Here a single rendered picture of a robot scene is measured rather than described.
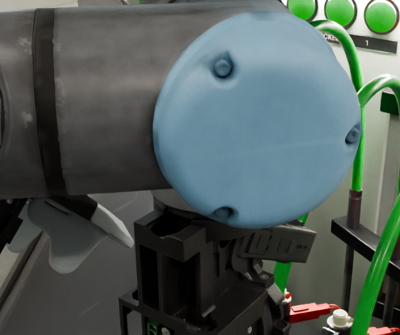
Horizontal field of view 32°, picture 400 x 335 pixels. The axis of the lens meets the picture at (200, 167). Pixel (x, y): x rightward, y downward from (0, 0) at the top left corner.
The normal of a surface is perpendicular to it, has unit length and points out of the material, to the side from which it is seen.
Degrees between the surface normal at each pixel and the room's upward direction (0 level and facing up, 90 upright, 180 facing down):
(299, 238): 94
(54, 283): 90
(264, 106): 90
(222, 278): 90
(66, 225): 66
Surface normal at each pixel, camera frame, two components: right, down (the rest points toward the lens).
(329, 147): 0.11, 0.42
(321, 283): -0.60, 0.35
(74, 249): 0.46, -0.04
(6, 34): 0.07, -0.60
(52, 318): 0.80, 0.25
